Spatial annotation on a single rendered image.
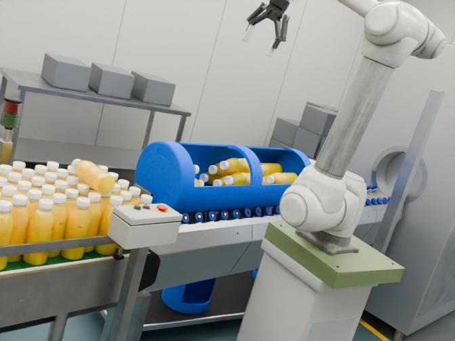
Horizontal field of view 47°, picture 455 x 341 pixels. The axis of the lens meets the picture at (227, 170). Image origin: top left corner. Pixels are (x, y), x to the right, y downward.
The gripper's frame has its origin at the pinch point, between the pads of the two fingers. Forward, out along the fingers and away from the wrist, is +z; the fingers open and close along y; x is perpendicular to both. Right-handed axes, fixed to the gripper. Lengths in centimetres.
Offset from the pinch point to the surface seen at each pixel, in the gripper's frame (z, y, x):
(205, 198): 58, 21, -13
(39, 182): 62, 4, -75
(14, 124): 60, -30, -68
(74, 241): 69, 27, -72
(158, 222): 54, 38, -54
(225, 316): 150, 13, 72
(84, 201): 58, 21, -70
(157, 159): 53, 2, -27
